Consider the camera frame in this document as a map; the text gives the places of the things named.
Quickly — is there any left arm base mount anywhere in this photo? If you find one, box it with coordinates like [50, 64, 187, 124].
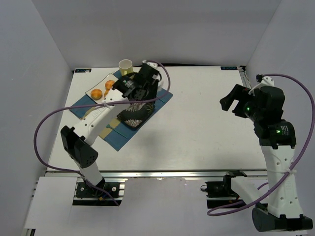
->
[72, 179, 125, 207]

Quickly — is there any round flower bread roll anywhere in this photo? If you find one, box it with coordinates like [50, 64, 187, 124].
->
[105, 80, 115, 90]

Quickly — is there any light green mug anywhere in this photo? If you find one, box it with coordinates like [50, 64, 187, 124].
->
[118, 59, 134, 76]

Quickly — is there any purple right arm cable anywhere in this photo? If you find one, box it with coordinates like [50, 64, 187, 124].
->
[206, 73, 315, 217]

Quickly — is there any blue and beige placemat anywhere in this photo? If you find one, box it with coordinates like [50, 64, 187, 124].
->
[68, 69, 173, 152]

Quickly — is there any black floral square plate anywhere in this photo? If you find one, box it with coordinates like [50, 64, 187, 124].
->
[117, 103, 155, 129]

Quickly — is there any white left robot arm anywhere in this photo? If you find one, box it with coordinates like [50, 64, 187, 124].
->
[61, 60, 160, 197]

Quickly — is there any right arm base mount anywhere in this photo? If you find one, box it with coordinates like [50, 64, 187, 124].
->
[200, 171, 247, 209]

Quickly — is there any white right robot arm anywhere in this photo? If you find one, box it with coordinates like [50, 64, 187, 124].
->
[220, 85, 313, 232]

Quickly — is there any aluminium table front rail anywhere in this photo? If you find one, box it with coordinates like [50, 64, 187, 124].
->
[45, 170, 267, 178]

